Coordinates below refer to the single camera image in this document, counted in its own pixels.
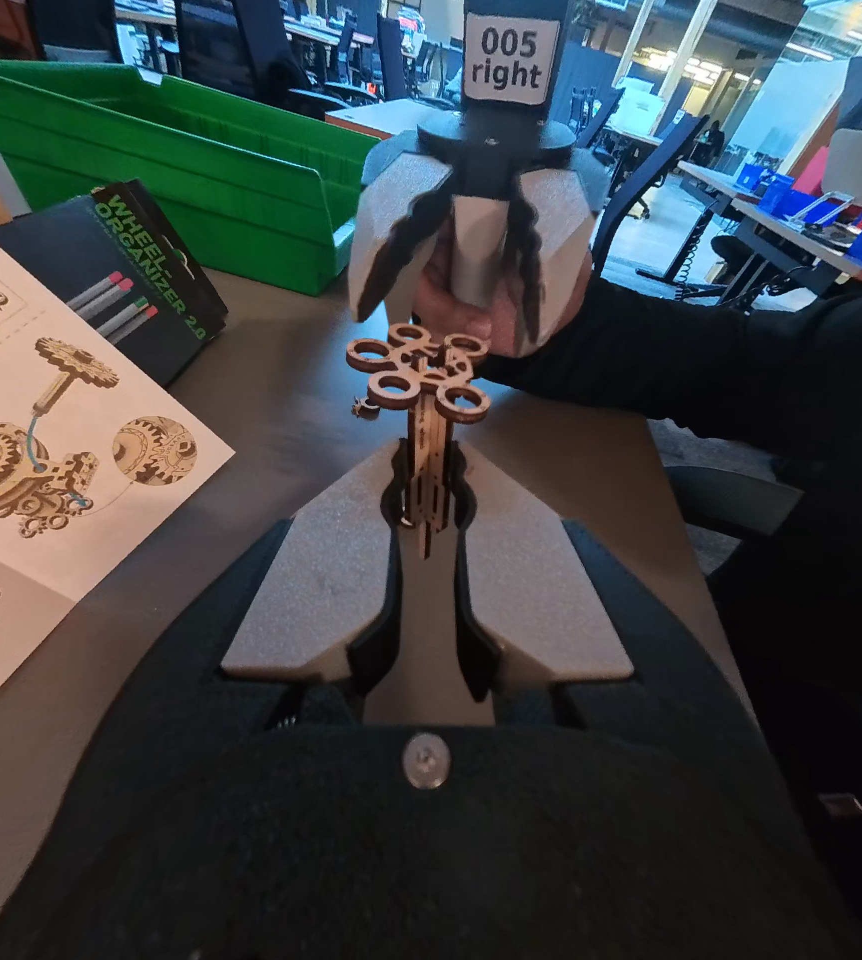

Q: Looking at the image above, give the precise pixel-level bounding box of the dark model kit box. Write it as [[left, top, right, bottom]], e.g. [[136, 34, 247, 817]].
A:
[[0, 178, 230, 388]]

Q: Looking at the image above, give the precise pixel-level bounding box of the wooden flower-head model part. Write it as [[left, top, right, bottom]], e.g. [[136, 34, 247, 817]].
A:
[[345, 322, 493, 561]]

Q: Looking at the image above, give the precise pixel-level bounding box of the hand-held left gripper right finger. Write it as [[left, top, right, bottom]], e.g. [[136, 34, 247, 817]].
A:
[[455, 442, 636, 704]]

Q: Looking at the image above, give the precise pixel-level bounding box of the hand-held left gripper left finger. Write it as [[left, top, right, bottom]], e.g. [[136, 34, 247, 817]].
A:
[[221, 436, 403, 697]]

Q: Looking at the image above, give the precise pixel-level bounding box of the black office chair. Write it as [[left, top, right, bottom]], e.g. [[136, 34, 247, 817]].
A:
[[174, 0, 253, 85], [232, 0, 373, 115], [32, 0, 126, 63]]

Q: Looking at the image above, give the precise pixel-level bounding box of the person's black clothing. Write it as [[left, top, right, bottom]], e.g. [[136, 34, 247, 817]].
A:
[[701, 465, 862, 960]]

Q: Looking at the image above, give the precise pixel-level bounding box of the person's right hand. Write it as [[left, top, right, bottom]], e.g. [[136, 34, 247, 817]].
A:
[[408, 228, 544, 360]]

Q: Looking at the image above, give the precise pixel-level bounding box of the blue-framed office chair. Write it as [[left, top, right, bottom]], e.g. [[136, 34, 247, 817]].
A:
[[590, 112, 711, 285]]

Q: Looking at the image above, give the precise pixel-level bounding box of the desk with blue bins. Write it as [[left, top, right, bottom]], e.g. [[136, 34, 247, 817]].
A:
[[677, 159, 862, 292]]

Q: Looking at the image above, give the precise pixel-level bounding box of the grey chair armrest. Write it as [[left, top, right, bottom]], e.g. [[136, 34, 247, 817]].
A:
[[662, 461, 805, 538]]

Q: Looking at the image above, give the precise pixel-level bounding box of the person's right forearm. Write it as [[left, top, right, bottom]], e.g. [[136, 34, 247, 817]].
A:
[[476, 276, 862, 472]]

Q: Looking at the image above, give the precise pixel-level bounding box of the assembly instruction sheet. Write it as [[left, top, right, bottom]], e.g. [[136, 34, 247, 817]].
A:
[[0, 202, 237, 741]]

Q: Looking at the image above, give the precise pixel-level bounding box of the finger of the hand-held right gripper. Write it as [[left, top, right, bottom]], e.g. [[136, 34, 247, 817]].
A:
[[508, 166, 598, 357], [347, 152, 454, 325]]

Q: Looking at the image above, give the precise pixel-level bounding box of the green plastic bin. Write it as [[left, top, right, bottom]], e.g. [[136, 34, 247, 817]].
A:
[[0, 58, 384, 298]]

